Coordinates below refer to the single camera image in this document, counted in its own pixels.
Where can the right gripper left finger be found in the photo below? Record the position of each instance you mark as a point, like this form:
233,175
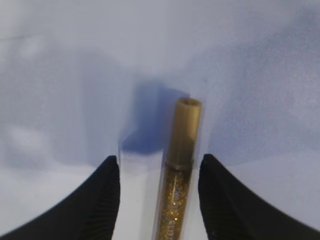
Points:
88,213

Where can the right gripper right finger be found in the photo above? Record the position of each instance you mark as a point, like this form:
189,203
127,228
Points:
231,211

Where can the gold marker pen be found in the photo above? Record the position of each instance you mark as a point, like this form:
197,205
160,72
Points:
177,172

